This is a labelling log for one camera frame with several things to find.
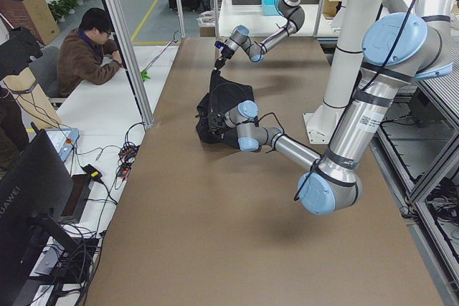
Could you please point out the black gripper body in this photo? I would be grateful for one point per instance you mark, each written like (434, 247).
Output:
(224, 54)
(217, 122)

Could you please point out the black t-shirt with logo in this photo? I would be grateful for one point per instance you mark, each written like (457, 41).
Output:
(223, 95)

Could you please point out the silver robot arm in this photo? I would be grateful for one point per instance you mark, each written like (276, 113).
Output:
(383, 45)
(257, 26)

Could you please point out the person in brown jacket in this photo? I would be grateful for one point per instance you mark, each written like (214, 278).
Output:
(88, 53)

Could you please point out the teach pendant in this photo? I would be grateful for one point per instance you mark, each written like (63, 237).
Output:
(64, 140)

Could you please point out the black computer monitor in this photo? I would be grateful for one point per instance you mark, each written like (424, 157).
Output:
(33, 196)

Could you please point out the cardboard box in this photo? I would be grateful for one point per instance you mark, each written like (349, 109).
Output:
(35, 15)

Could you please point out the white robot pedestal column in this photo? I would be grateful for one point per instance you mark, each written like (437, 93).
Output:
(356, 17)

